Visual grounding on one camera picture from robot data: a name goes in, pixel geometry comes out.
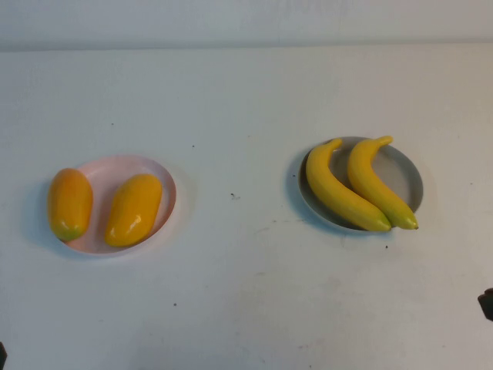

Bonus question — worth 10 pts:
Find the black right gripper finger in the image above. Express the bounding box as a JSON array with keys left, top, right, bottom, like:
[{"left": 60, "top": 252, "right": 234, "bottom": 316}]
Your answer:
[{"left": 477, "top": 288, "right": 493, "bottom": 321}]

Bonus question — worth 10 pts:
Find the mango with orange blush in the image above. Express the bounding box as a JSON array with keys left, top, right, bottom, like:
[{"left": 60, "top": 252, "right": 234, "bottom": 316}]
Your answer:
[{"left": 46, "top": 168, "right": 94, "bottom": 243}]

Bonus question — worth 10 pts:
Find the yellow banana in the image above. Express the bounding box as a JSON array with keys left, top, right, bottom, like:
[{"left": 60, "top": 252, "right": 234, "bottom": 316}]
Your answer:
[
  {"left": 347, "top": 135, "right": 420, "bottom": 231},
  {"left": 305, "top": 137, "right": 393, "bottom": 234}
]

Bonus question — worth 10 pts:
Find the plain yellow mango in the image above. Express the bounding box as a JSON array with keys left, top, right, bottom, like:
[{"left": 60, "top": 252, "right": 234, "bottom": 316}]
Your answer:
[{"left": 104, "top": 173, "right": 163, "bottom": 248}]

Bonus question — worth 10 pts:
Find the grey-blue round plate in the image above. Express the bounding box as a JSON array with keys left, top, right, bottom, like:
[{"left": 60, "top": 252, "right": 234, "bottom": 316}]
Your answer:
[{"left": 297, "top": 136, "right": 424, "bottom": 233}]

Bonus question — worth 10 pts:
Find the pink round plate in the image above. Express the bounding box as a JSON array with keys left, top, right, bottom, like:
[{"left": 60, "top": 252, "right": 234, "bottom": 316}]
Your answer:
[{"left": 56, "top": 154, "right": 177, "bottom": 257}]

